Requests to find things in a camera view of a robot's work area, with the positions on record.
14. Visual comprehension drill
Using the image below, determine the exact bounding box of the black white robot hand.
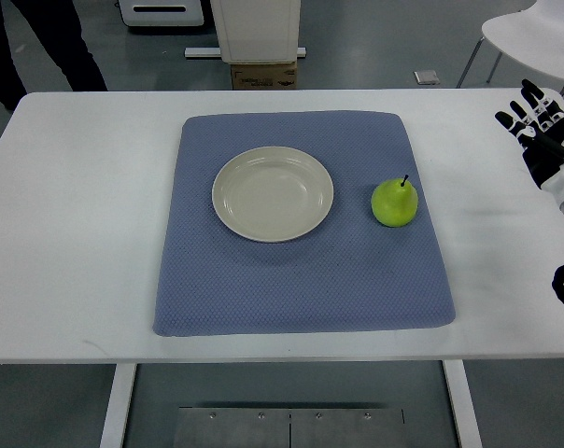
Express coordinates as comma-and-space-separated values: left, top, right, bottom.
495, 79, 564, 215

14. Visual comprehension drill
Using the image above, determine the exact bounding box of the green pear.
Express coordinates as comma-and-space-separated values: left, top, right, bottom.
371, 175, 418, 228

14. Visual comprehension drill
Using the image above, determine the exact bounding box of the small grey floor plate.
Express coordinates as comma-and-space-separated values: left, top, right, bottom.
414, 70, 441, 85

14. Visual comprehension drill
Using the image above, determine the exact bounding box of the beige round plate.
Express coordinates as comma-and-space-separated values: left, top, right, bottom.
212, 147, 334, 243

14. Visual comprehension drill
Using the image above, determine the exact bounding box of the white chair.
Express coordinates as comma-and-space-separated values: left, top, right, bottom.
456, 0, 564, 95

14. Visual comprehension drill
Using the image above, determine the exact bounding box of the blue textured mat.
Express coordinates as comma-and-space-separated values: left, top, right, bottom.
153, 111, 456, 336

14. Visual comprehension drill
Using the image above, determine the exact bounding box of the brown cardboard box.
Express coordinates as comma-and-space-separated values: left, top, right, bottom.
231, 62, 298, 91

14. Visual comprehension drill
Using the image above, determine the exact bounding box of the white cabinet panel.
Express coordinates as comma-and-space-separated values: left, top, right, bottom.
211, 0, 301, 64

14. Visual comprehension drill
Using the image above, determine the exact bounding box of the white floor appliance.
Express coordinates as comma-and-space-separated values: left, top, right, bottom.
118, 0, 204, 27

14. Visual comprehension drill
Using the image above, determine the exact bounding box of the person in dark trousers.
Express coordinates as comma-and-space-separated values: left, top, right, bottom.
0, 1, 108, 111

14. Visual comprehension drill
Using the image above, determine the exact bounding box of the metal base plate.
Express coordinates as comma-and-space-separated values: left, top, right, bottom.
174, 408, 407, 447

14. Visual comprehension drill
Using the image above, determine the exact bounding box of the white table frame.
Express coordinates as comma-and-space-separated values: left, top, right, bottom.
100, 360, 483, 447

